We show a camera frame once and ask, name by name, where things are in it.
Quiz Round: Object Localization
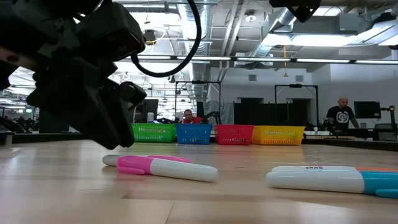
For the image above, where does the person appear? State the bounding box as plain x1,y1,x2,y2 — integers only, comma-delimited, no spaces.
325,95,361,130
182,108,205,124

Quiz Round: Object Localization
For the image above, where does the blue cap white highlighter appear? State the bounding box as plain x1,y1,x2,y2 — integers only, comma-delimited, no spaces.
266,170,398,199

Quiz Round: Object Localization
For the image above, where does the red plastic basket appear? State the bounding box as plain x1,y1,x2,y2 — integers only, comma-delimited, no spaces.
213,124,255,146

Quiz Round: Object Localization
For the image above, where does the blue plastic basket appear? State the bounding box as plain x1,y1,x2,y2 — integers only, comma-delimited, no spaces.
175,123,213,144

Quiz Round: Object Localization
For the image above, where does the black ceiling fixture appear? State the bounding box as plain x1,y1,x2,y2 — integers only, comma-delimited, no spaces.
144,29,158,46

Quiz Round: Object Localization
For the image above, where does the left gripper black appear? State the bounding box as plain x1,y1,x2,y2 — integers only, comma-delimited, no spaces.
0,0,122,149

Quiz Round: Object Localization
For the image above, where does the black desk monitor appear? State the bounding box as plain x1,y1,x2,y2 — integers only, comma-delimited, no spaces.
135,98,160,124

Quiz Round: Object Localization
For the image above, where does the pink cap white highlighter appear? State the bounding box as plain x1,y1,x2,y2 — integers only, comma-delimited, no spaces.
102,154,192,165
116,155,220,183

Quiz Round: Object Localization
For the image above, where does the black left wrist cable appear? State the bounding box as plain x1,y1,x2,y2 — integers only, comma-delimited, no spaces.
129,0,203,78

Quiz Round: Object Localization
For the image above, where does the wide black partition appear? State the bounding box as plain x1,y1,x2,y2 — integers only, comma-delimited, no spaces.
233,102,312,126

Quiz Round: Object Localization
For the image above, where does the yellow plastic basket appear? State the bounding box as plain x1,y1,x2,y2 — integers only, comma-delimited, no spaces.
251,125,306,146

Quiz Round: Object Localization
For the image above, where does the orange cap white highlighter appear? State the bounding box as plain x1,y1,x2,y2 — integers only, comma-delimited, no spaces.
271,165,398,174

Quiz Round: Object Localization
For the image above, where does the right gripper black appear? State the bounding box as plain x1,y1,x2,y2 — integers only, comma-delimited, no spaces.
269,0,322,23

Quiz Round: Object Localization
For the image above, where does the green plastic basket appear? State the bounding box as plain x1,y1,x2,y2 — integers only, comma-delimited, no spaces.
131,123,177,143

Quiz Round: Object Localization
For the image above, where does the silver ventilation duct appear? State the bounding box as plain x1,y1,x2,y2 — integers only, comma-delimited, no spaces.
177,0,215,103
248,6,299,60

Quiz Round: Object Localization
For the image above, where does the long ceiling light strip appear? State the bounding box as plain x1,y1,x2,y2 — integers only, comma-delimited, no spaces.
124,52,398,65

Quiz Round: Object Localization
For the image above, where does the black wall-side monitor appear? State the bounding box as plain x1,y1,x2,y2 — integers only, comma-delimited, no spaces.
353,100,382,119

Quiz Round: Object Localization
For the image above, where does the black gantry frame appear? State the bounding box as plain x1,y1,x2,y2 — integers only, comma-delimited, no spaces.
274,83,319,127
174,80,222,125

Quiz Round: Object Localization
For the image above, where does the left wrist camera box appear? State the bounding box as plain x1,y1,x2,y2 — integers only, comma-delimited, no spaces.
76,2,147,63

